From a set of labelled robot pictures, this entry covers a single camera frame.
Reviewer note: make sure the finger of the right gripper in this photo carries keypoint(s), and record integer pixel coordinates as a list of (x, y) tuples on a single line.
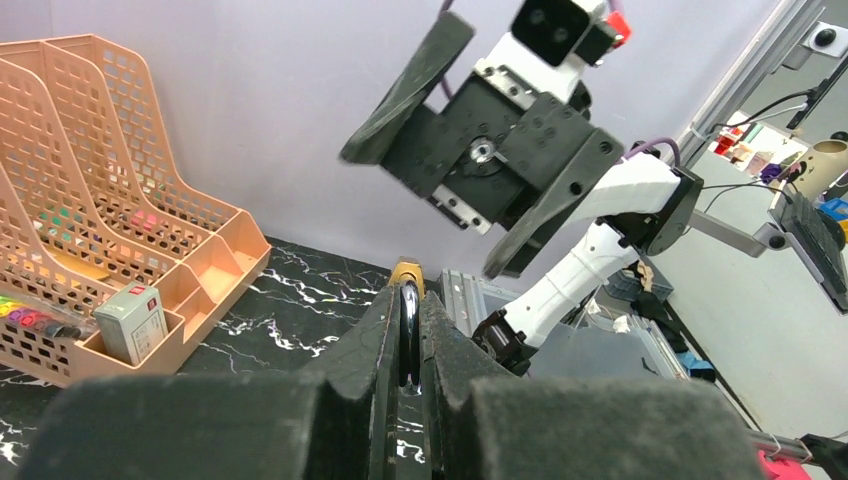
[(436, 53), (530, 234)]

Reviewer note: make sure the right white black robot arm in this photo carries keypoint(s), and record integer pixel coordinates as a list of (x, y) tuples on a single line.
[(639, 207)]

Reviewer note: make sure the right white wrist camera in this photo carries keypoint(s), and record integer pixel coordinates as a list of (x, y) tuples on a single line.
[(547, 48)]

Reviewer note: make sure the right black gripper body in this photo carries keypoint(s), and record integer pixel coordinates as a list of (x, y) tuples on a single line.
[(485, 160)]

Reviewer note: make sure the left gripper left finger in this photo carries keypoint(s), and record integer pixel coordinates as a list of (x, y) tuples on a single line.
[(332, 419)]

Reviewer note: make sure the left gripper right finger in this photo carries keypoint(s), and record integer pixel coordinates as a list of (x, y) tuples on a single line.
[(483, 422)]

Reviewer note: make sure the small brass padlock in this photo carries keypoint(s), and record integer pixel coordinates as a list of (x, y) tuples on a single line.
[(408, 276)]

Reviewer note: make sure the coloured marker set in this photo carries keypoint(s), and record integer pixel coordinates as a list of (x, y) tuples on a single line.
[(17, 314)]

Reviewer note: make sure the orange plastic file organizer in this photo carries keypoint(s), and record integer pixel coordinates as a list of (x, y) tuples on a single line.
[(81, 129)]

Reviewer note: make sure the pink object in organizer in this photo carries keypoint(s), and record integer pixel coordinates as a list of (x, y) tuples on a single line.
[(145, 221)]

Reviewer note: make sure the small white box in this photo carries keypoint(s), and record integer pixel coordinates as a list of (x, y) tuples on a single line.
[(132, 323)]

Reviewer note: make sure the green object in organizer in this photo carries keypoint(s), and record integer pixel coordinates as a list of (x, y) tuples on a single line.
[(54, 218)]

